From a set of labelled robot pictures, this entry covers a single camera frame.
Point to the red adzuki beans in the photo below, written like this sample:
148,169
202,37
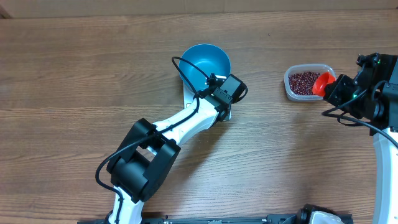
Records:
302,83

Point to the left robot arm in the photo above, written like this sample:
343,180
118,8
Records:
149,150

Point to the clear plastic food container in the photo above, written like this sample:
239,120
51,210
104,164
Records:
314,67

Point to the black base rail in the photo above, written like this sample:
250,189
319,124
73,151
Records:
270,219

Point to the blue metal bowl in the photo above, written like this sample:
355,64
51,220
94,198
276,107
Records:
208,58

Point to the red scoop with blue handle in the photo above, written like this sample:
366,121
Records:
321,82

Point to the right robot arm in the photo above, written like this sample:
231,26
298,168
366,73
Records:
379,73

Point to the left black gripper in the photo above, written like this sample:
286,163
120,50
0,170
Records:
229,117

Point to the white digital kitchen scale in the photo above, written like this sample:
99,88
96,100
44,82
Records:
189,99

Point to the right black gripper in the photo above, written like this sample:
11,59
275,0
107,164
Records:
332,95

